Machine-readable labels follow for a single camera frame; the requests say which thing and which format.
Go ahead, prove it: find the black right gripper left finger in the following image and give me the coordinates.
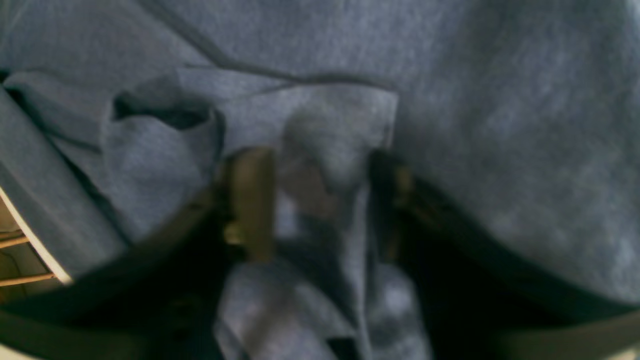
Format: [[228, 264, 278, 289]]
[[1, 147, 276, 360]]

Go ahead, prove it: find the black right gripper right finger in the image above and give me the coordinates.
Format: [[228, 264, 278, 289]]
[[369, 149, 639, 360]]

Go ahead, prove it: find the blue T-shirt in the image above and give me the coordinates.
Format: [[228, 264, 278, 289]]
[[1, 0, 639, 360]]

